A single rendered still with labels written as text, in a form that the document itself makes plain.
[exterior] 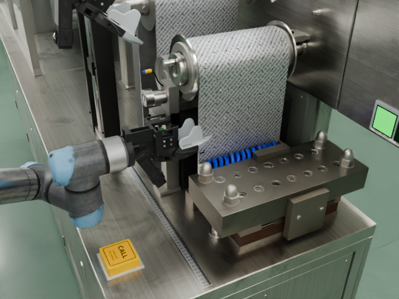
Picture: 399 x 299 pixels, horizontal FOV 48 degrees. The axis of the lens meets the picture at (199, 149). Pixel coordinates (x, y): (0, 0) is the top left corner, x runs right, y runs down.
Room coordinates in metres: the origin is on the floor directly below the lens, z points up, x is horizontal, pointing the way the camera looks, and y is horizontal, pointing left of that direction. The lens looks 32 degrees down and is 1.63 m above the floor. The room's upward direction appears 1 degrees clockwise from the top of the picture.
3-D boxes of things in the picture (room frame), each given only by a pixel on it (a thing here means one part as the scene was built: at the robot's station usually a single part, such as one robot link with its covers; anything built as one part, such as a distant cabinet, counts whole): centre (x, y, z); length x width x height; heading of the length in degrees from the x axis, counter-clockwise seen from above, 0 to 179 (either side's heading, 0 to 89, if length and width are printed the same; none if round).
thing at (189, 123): (0.90, 0.02, 1.11); 0.09 x 0.03 x 0.06; 118
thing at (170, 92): (0.95, 0.09, 1.05); 0.06 x 0.05 x 0.31; 117
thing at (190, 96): (0.94, 0.04, 1.25); 0.15 x 0.01 x 0.15; 27
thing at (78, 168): (0.76, 0.25, 1.11); 0.11 x 0.08 x 0.09; 117
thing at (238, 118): (0.94, -0.10, 1.11); 0.23 x 0.01 x 0.18; 117
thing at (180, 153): (0.84, 0.05, 1.09); 0.09 x 0.05 x 0.02; 116
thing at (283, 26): (1.06, -0.19, 1.25); 0.15 x 0.01 x 0.15; 27
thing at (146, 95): (0.94, 0.12, 1.18); 0.04 x 0.02 x 0.04; 27
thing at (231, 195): (0.74, -0.07, 1.05); 0.04 x 0.04 x 0.04
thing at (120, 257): (0.69, 0.17, 0.91); 0.07 x 0.07 x 0.02; 27
